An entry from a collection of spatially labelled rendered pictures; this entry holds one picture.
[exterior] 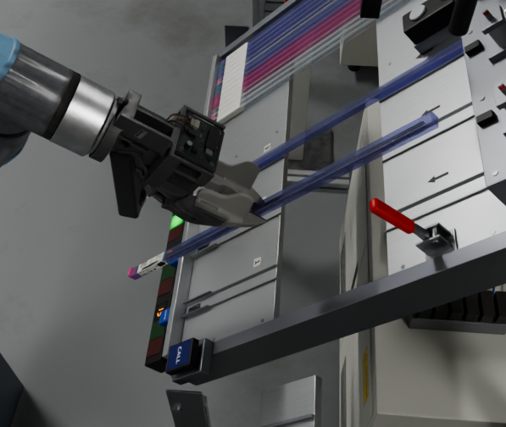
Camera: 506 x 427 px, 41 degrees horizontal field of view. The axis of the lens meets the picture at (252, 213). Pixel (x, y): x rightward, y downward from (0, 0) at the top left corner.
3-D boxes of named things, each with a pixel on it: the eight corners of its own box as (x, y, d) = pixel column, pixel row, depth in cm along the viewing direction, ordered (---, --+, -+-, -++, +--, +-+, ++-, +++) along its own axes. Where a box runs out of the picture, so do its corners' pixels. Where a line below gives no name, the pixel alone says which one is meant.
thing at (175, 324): (197, 374, 102) (161, 357, 98) (237, 77, 141) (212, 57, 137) (203, 371, 101) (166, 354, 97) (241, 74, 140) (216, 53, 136)
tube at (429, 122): (135, 280, 96) (129, 277, 95) (137, 272, 97) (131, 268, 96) (438, 128, 63) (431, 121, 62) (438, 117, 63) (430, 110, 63)
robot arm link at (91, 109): (41, 153, 69) (66, 97, 74) (83, 172, 71) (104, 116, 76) (65, 114, 64) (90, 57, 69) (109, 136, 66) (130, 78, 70)
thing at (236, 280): (190, 365, 100) (174, 357, 98) (232, 67, 139) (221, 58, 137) (285, 331, 88) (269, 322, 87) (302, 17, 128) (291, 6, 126)
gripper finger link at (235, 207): (282, 224, 74) (211, 185, 70) (253, 246, 78) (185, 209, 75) (286, 202, 75) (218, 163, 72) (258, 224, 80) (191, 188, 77)
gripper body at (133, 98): (219, 182, 69) (112, 128, 65) (181, 217, 75) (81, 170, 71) (231, 127, 73) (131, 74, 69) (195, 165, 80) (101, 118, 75)
